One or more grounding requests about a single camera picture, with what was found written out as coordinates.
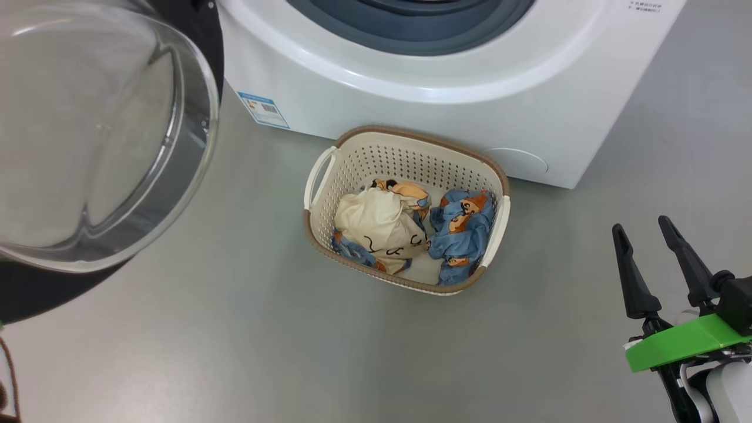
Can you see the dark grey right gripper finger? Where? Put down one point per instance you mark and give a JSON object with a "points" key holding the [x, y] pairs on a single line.
{"points": [[637, 288], [690, 264]]}

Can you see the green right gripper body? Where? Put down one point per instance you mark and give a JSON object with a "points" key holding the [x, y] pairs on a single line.
{"points": [[681, 343]]}

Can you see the blue bear-print garment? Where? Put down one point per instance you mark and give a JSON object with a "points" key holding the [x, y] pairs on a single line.
{"points": [[461, 235]]}

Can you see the cream garment with black print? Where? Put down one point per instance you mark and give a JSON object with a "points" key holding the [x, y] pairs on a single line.
{"points": [[376, 220]]}

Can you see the black glass washer door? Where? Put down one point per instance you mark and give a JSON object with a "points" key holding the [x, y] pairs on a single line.
{"points": [[88, 147]]}

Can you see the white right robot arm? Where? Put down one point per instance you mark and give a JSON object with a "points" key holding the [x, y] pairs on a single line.
{"points": [[728, 393]]}

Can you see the white front-load washing machine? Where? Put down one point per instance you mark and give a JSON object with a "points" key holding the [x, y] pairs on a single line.
{"points": [[529, 117]]}

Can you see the round white filter cover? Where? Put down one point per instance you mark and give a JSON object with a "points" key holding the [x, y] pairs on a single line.
{"points": [[523, 161]]}

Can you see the black text instruction label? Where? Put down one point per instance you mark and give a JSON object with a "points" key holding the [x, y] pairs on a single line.
{"points": [[645, 5]]}

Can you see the cream perforated laundry basket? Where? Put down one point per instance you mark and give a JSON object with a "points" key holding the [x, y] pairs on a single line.
{"points": [[399, 158]]}

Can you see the blue energy label sticker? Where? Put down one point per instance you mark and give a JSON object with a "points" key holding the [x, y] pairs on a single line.
{"points": [[264, 110]]}

